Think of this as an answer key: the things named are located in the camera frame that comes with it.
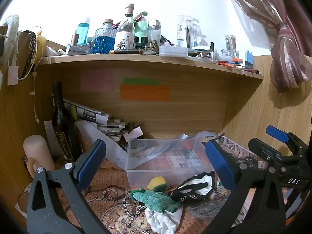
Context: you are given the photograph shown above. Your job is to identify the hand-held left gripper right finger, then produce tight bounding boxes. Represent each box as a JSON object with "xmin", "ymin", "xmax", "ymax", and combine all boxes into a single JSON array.
[{"xmin": 202, "ymin": 140, "xmax": 287, "ymax": 234}]

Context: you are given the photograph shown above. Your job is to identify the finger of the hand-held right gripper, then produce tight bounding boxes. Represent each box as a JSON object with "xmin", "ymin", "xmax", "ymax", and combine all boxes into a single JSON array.
[
  {"xmin": 266, "ymin": 125, "xmax": 308, "ymax": 155},
  {"xmin": 248, "ymin": 138, "xmax": 284, "ymax": 168}
]

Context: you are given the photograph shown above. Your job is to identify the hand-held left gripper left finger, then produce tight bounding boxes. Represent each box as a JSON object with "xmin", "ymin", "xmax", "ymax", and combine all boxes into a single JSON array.
[{"xmin": 26, "ymin": 139, "xmax": 112, "ymax": 234}]

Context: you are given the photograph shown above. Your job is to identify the black and white cloth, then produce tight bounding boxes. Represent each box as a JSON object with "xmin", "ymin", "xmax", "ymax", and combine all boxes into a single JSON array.
[{"xmin": 168, "ymin": 171, "xmax": 217, "ymax": 203}]

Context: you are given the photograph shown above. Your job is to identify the silver bead chain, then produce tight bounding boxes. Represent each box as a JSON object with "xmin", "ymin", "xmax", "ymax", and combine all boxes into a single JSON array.
[{"xmin": 122, "ymin": 195, "xmax": 142, "ymax": 222}]

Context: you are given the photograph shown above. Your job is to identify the clear plastic container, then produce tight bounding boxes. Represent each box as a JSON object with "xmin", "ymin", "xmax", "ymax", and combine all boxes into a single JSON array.
[{"xmin": 125, "ymin": 138, "xmax": 216, "ymax": 188}]

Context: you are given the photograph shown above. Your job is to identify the yellow sponge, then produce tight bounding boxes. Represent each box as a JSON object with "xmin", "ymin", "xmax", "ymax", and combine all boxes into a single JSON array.
[{"xmin": 147, "ymin": 176, "xmax": 167, "ymax": 191}]

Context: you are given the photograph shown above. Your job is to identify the green knitted cloth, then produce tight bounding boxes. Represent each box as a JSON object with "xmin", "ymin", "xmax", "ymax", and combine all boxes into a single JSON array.
[{"xmin": 130, "ymin": 184, "xmax": 181, "ymax": 214}]

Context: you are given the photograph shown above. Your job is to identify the white cloth pouch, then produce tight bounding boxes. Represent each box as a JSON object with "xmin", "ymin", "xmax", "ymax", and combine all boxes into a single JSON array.
[{"xmin": 146, "ymin": 206, "xmax": 183, "ymax": 234}]

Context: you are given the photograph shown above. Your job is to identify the vintage printed paper mat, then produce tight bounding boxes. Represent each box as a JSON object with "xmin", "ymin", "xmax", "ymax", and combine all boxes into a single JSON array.
[{"xmin": 15, "ymin": 135, "xmax": 287, "ymax": 234}]

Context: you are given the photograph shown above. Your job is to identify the clear plastic bag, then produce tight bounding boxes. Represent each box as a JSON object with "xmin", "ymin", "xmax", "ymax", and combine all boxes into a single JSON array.
[{"xmin": 178, "ymin": 132, "xmax": 220, "ymax": 147}]

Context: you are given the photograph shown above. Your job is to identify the red packet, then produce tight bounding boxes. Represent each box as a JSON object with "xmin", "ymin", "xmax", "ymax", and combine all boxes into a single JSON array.
[{"xmin": 182, "ymin": 140, "xmax": 195, "ymax": 152}]

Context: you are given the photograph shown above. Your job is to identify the stack of newspapers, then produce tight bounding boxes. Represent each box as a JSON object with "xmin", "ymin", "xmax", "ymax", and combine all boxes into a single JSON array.
[{"xmin": 64, "ymin": 99, "xmax": 127, "ymax": 143}]

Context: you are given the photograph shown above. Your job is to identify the dark wine bottle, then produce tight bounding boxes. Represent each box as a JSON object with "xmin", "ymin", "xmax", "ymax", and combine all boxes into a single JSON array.
[{"xmin": 52, "ymin": 81, "xmax": 82, "ymax": 162}]

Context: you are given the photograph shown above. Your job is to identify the white card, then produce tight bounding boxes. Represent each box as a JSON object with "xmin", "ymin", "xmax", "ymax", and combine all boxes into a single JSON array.
[{"xmin": 122, "ymin": 126, "xmax": 144, "ymax": 142}]

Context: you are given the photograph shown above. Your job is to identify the beige cylinder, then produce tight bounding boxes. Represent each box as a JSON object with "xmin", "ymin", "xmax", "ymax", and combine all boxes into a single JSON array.
[{"xmin": 23, "ymin": 135, "xmax": 55, "ymax": 178}]

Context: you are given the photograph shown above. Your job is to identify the small blue box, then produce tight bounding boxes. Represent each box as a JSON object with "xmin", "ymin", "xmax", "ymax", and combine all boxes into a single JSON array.
[{"xmin": 244, "ymin": 50, "xmax": 254, "ymax": 69}]

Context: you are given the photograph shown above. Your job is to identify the pink striped curtain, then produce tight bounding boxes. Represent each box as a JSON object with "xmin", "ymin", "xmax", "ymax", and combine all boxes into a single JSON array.
[{"xmin": 221, "ymin": 0, "xmax": 312, "ymax": 93}]

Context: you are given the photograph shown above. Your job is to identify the pink sticky note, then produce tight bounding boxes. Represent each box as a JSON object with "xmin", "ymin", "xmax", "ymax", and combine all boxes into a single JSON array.
[{"xmin": 81, "ymin": 69, "xmax": 114, "ymax": 92}]

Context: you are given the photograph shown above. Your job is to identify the orange sticky note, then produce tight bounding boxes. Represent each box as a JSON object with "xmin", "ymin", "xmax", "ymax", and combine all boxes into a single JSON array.
[{"xmin": 119, "ymin": 85, "xmax": 170, "ymax": 101}]

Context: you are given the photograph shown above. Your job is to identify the small glass jar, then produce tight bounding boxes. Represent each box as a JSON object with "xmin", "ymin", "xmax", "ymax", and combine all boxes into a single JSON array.
[{"xmin": 221, "ymin": 49, "xmax": 238, "ymax": 59}]

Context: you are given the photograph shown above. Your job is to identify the green sticky note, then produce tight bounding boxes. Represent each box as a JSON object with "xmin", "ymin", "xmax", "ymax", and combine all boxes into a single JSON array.
[{"xmin": 123, "ymin": 77, "xmax": 160, "ymax": 86}]

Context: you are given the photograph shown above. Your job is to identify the clear tube with copper foil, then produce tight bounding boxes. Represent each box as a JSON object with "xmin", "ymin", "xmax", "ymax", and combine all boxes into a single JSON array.
[{"xmin": 225, "ymin": 35, "xmax": 237, "ymax": 51}]

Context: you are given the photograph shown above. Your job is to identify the white printed carton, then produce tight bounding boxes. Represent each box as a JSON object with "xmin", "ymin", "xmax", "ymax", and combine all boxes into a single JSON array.
[{"xmin": 66, "ymin": 44, "xmax": 92, "ymax": 55}]

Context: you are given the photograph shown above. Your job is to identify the wooden shelf board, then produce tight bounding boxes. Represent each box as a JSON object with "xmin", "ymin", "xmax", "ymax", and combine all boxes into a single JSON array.
[{"xmin": 36, "ymin": 53, "xmax": 264, "ymax": 80}]

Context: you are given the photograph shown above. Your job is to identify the dark pen with gold ends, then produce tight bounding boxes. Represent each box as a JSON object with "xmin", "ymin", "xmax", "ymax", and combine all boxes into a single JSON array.
[{"xmin": 109, "ymin": 49, "xmax": 147, "ymax": 54}]

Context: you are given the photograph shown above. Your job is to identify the white tag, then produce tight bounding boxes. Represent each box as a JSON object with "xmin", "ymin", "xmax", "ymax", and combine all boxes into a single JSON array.
[{"xmin": 7, "ymin": 65, "xmax": 19, "ymax": 86}]

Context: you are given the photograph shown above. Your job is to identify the clear lidded plastic box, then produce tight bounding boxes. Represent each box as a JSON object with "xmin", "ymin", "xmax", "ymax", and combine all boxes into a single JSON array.
[{"xmin": 159, "ymin": 45, "xmax": 189, "ymax": 57}]

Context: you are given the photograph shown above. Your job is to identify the glass bottle with blue liquid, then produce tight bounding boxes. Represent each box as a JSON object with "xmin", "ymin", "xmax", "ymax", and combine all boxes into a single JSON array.
[{"xmin": 94, "ymin": 19, "xmax": 115, "ymax": 54}]

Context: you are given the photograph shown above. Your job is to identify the toothbrush blister pack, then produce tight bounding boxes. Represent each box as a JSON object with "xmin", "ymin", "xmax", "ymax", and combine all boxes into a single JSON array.
[
  {"xmin": 177, "ymin": 15, "xmax": 194, "ymax": 47},
  {"xmin": 191, "ymin": 22, "xmax": 203, "ymax": 48}
]

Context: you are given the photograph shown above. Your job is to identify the yellow hanging item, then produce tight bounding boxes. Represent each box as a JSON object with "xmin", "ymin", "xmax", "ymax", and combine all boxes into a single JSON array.
[{"xmin": 36, "ymin": 35, "xmax": 47, "ymax": 65}]

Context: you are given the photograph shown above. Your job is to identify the black lace headband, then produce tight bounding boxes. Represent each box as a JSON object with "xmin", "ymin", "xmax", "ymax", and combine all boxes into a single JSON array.
[{"xmin": 19, "ymin": 30, "xmax": 37, "ymax": 81}]

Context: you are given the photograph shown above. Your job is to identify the tall clear labelled bottle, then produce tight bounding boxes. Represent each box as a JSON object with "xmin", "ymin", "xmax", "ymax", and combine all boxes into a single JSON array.
[{"xmin": 114, "ymin": 4, "xmax": 135, "ymax": 50}]

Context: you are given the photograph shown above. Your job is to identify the small black binoculars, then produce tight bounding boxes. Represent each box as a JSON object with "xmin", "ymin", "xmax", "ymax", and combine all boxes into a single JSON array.
[{"xmin": 134, "ymin": 36, "xmax": 149, "ymax": 50}]

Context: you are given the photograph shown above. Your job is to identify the teal liquid bottle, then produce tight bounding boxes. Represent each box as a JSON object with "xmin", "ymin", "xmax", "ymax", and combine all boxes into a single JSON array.
[{"xmin": 77, "ymin": 18, "xmax": 91, "ymax": 46}]

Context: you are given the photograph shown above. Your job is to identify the mint green pump bottle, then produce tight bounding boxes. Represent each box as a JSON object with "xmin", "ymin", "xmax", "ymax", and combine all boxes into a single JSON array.
[{"xmin": 134, "ymin": 11, "xmax": 148, "ymax": 38}]

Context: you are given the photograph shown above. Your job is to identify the clear jar with silver lid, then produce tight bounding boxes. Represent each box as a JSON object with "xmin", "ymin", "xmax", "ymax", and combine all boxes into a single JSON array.
[{"xmin": 147, "ymin": 19, "xmax": 162, "ymax": 45}]

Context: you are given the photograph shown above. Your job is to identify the white fluffy item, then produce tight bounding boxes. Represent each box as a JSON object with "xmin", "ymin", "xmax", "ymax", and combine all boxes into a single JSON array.
[{"xmin": 0, "ymin": 15, "xmax": 20, "ymax": 59}]

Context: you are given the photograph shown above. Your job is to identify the white cord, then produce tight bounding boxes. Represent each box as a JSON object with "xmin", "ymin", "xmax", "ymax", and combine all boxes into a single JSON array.
[{"xmin": 30, "ymin": 72, "xmax": 40, "ymax": 125}]

